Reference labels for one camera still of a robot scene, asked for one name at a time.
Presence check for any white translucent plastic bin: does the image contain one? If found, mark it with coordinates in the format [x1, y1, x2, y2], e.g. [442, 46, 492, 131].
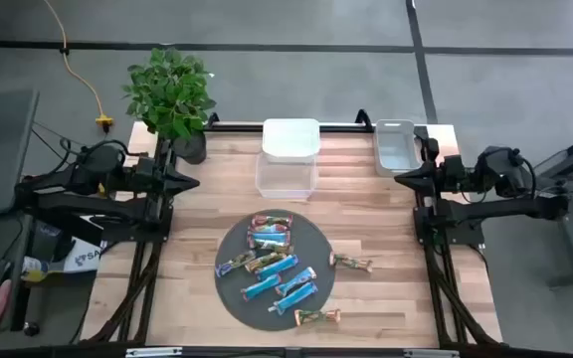
[261, 117, 321, 164]

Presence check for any black plant pot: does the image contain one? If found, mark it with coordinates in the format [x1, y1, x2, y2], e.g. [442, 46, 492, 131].
[172, 129, 208, 166]

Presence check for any beige handled plastic bin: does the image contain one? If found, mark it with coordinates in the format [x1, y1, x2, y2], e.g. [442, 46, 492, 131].
[374, 118, 422, 179]

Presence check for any red multicolour granola bar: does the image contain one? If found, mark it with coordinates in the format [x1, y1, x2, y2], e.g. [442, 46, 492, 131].
[251, 214, 294, 227]

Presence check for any black control box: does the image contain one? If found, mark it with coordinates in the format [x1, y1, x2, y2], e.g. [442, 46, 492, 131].
[30, 213, 104, 265]

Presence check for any green leafy plant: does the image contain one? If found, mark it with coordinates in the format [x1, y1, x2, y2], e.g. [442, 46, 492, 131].
[120, 47, 217, 143]

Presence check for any white printed box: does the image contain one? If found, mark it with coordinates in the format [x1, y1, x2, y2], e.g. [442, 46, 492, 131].
[62, 237, 109, 274]

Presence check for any dark round plate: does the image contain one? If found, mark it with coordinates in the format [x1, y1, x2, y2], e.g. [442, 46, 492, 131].
[214, 208, 337, 332]

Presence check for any dark blue green granola bar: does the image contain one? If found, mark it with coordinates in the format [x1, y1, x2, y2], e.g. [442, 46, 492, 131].
[215, 250, 258, 278]

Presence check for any blue red-ended granola bar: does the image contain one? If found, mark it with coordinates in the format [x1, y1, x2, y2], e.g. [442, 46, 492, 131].
[247, 231, 292, 245]

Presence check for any yellow white bottle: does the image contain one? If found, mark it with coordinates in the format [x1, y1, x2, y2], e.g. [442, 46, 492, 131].
[20, 256, 53, 283]

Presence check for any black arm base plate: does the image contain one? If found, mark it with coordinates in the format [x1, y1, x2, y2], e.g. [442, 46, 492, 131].
[99, 203, 174, 245]
[413, 203, 486, 248]

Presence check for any grey metal desk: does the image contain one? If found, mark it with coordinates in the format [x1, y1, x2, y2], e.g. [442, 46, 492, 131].
[514, 123, 573, 289]

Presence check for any yellow extension cable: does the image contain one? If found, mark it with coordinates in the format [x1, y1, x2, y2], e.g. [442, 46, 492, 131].
[42, 0, 115, 134]

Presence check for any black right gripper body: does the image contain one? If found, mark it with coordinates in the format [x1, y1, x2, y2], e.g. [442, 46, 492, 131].
[425, 153, 466, 196]

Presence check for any brown green granola bar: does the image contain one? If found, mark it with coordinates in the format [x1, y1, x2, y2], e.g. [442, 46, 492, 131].
[328, 252, 374, 273]
[293, 307, 342, 327]

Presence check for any clear plastic container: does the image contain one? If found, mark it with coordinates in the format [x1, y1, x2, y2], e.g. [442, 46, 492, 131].
[255, 151, 318, 201]

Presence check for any black table edge rail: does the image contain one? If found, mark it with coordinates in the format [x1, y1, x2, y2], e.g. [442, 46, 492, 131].
[0, 342, 573, 358]

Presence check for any green yellow granola bar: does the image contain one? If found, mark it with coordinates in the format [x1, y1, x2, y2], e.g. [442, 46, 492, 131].
[244, 252, 288, 274]

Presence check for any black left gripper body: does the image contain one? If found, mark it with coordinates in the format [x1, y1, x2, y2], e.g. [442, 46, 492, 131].
[133, 154, 169, 199]

